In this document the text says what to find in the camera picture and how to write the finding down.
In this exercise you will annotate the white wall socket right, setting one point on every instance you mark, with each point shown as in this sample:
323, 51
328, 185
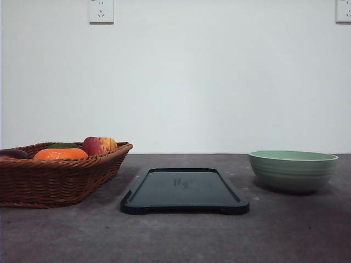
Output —
343, 12

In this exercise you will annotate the orange tangerine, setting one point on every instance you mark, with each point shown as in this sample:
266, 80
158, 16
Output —
59, 153

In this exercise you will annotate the dark green avocado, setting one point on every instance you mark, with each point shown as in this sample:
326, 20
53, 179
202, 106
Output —
64, 145

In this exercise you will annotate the brown wicker basket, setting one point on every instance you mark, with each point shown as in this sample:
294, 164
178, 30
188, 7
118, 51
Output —
57, 174

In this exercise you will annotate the dark purple eggplant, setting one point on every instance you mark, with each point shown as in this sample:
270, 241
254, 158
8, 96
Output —
14, 153

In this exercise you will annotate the light green ceramic bowl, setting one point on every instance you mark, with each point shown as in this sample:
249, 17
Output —
292, 171

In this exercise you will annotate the red yellow apple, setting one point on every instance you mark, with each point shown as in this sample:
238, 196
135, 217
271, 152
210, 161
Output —
99, 145

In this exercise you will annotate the white wall socket left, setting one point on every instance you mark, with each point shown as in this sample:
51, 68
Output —
101, 12

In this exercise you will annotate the dark blue rectangular tray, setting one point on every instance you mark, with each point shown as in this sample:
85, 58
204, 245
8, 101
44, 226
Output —
183, 190

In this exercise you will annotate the white wall socket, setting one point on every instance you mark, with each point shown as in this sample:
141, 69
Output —
343, 12
101, 12

